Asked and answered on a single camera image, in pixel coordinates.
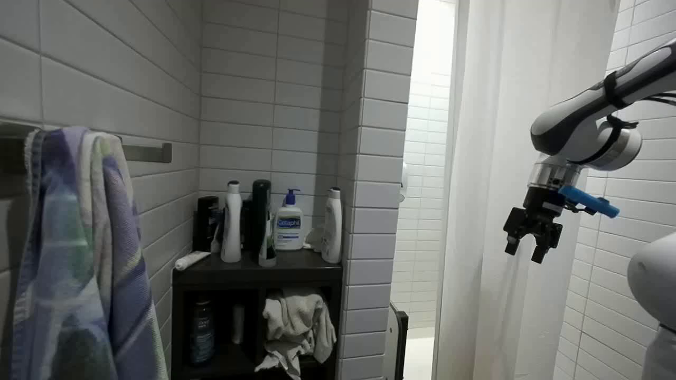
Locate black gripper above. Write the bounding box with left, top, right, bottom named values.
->
left=502, top=184, right=567, bottom=267

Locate blue striped towel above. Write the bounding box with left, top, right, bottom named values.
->
left=9, top=125, right=170, bottom=380

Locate white shower curtain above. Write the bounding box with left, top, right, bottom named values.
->
left=431, top=0, right=620, bottom=380

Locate white curved bottle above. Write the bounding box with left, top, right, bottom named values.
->
left=320, top=186, right=344, bottom=267

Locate black shelf unit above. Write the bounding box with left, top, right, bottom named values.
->
left=170, top=249, right=344, bottom=380

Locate white pump lotion bottle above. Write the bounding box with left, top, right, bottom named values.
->
left=273, top=186, right=306, bottom=253

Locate crumpled white cloth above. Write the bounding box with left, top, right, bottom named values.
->
left=253, top=291, right=337, bottom=380

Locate tall black bottle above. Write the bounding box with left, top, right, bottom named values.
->
left=248, top=178, right=274, bottom=264

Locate tall white bottle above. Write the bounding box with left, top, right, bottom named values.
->
left=220, top=180, right=245, bottom=267

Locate small grey bottle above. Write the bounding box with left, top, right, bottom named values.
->
left=229, top=302, right=247, bottom=347

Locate short black bottle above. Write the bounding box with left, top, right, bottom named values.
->
left=191, top=195, right=221, bottom=253

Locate white tube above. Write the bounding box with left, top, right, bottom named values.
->
left=172, top=249, right=214, bottom=273

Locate dark blue bottle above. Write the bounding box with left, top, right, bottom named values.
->
left=187, top=296, right=218, bottom=367

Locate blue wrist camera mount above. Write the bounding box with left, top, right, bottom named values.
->
left=557, top=184, right=623, bottom=220

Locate black door handle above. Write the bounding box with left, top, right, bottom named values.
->
left=388, top=302, right=410, bottom=380

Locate metal wall towel rack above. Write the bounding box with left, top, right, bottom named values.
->
left=0, top=122, right=176, bottom=199

